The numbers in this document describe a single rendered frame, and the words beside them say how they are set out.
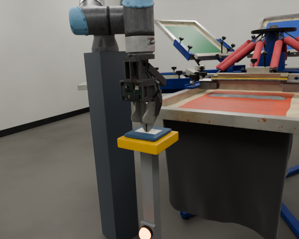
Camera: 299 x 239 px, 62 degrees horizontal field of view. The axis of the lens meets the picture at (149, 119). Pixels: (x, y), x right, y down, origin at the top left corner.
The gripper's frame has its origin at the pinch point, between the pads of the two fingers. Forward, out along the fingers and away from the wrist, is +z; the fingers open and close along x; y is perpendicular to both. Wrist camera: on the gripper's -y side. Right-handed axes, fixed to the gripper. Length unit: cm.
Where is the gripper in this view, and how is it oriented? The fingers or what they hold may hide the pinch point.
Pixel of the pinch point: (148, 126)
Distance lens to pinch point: 70.9
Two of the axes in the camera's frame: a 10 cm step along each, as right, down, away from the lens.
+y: -5.3, 2.3, -8.2
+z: 0.4, 9.7, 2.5
